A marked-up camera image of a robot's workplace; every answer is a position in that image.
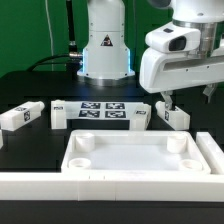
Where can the white front fence bar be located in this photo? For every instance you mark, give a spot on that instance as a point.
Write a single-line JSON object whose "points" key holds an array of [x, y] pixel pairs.
{"points": [[58, 186]]}

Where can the white right fence bar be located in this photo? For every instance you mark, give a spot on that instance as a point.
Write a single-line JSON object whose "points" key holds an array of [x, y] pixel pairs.
{"points": [[211, 152]]}

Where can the white fiducial marker sheet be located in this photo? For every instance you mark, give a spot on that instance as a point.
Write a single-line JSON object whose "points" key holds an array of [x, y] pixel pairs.
{"points": [[100, 110]]}

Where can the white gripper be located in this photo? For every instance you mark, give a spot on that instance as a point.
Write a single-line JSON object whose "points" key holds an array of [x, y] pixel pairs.
{"points": [[182, 55]]}

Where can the white desk top tray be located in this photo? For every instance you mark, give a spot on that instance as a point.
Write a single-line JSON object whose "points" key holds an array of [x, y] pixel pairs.
{"points": [[119, 150]]}

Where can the white fence bar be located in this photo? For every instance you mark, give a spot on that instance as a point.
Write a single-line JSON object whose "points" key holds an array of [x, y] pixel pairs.
{"points": [[58, 186], [211, 152]]}

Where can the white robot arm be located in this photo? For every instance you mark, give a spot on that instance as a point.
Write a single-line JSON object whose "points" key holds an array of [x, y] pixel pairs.
{"points": [[106, 58]]}

